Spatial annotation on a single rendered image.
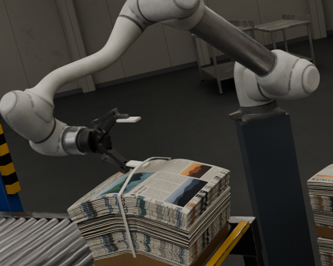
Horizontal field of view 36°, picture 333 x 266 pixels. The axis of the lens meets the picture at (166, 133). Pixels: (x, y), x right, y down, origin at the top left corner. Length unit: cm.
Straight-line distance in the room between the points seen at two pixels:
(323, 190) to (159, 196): 70
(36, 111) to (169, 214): 50
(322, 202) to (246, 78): 58
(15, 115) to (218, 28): 72
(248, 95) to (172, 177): 74
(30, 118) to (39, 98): 7
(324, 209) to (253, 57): 60
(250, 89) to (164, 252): 90
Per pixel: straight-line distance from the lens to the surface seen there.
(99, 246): 156
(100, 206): 147
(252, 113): 214
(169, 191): 141
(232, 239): 157
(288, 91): 195
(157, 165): 159
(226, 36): 177
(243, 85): 212
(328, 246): 198
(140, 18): 176
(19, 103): 151
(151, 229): 140
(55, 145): 161
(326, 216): 192
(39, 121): 155
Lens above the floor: 152
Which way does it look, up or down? 13 degrees down
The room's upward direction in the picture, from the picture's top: 13 degrees counter-clockwise
